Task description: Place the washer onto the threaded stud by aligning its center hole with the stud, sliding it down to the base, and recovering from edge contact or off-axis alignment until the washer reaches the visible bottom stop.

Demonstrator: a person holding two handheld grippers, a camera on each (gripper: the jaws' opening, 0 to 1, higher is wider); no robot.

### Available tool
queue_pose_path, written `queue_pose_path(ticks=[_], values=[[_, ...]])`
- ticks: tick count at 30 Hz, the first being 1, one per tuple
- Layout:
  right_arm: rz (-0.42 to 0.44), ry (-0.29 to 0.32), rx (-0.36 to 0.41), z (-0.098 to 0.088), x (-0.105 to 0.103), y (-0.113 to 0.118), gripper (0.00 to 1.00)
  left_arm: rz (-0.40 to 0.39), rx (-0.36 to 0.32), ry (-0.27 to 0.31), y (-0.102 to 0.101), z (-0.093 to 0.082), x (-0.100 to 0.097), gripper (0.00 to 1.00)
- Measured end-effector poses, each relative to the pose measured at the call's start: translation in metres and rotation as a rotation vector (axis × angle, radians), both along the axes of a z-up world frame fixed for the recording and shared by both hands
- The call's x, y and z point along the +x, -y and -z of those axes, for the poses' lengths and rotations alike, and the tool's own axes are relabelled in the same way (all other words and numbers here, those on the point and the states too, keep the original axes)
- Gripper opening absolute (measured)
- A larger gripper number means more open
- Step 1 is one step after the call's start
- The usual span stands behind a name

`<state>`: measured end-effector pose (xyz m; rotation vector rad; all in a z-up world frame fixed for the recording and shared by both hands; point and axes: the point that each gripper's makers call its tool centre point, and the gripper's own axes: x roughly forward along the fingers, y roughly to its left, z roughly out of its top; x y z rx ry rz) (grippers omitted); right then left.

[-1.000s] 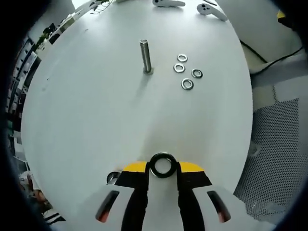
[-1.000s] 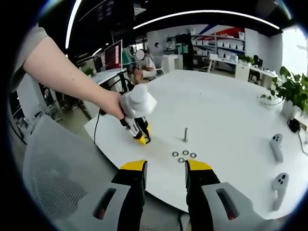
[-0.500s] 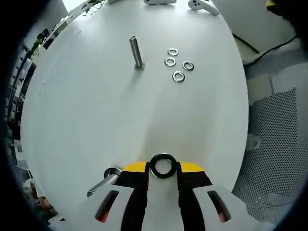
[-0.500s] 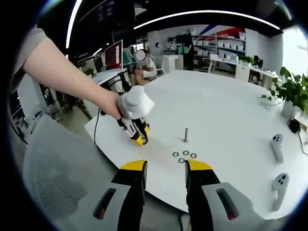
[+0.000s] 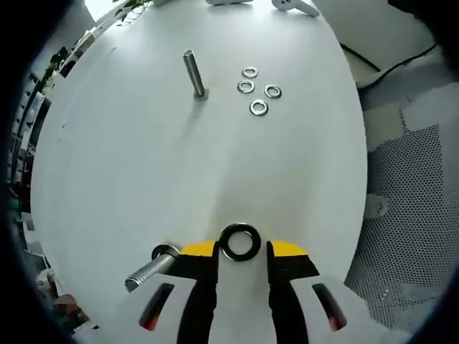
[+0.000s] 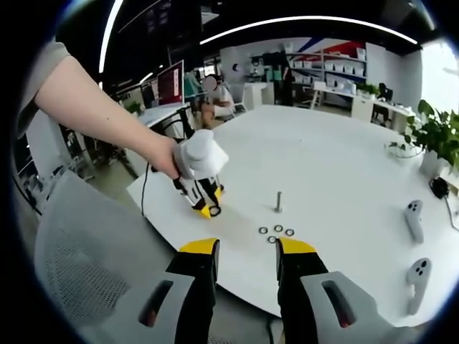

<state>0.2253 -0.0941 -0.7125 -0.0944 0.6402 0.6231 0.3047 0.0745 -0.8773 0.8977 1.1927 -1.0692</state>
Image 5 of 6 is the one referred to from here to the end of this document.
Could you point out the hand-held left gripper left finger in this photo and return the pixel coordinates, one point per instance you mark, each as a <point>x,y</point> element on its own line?
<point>197,286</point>

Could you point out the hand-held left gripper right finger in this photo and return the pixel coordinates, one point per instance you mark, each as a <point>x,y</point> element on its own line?
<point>290,286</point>

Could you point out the thick threaded stud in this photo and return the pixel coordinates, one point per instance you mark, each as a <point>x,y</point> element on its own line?
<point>150,270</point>

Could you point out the small silver steel washer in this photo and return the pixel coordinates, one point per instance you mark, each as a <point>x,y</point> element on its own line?
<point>267,91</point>
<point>244,72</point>
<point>240,86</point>
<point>252,107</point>

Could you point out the thin threaded stud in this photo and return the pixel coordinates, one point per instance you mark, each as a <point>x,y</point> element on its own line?
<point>193,71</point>

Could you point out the grey mesh office chair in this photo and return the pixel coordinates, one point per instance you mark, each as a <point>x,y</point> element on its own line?
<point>405,215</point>

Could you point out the small green plant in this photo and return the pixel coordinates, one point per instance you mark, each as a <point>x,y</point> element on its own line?
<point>54,68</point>

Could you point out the white game controller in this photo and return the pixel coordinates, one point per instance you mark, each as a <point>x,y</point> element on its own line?
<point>294,7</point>

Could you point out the green potted plant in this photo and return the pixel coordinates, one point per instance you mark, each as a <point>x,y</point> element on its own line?
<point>131,7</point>

